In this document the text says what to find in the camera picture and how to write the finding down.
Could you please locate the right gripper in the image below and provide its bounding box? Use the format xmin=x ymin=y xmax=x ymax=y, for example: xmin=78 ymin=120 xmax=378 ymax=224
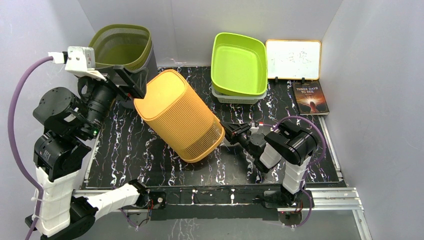
xmin=218 ymin=123 xmax=258 ymax=159

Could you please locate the dark paperback book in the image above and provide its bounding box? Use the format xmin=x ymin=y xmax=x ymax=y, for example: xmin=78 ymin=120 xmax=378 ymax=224
xmin=292 ymin=80 xmax=330 ymax=116

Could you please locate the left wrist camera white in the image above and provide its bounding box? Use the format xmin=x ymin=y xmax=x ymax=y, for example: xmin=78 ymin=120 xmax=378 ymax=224
xmin=48 ymin=46 xmax=106 ymax=81

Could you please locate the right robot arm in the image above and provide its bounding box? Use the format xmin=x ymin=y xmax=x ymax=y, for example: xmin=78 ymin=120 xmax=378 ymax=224
xmin=220 ymin=121 xmax=318 ymax=208

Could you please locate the orange slatted plastic basket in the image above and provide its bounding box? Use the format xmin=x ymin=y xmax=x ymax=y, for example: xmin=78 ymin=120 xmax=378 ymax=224
xmin=133 ymin=69 xmax=225 ymax=163

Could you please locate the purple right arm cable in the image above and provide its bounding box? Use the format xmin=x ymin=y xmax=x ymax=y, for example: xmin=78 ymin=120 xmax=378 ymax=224
xmin=255 ymin=115 xmax=327 ymax=228

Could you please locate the lime green plastic tub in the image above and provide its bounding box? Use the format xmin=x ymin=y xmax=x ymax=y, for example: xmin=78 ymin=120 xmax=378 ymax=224
xmin=210 ymin=32 xmax=268 ymax=97

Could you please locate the olive green slatted basket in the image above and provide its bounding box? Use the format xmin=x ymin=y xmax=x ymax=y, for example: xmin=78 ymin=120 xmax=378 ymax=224
xmin=88 ymin=24 xmax=153 ymax=72

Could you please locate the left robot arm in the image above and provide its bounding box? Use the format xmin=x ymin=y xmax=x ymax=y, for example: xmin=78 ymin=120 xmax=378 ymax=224
xmin=25 ymin=66 xmax=152 ymax=240

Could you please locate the grey slatted plastic basket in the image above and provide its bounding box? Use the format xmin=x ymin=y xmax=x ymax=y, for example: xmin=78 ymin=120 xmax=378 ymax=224
xmin=120 ymin=46 xmax=159 ymax=110

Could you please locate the white perforated plastic tray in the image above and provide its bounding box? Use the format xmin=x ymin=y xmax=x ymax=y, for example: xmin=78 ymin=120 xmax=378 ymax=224
xmin=211 ymin=87 xmax=267 ymax=105

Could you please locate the small whiteboard orange frame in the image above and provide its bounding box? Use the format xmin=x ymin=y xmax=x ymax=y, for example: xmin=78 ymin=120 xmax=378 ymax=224
xmin=265 ymin=39 xmax=322 ymax=81

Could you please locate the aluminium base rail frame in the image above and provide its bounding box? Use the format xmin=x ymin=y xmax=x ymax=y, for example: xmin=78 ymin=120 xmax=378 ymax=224
xmin=58 ymin=187 xmax=373 ymax=240

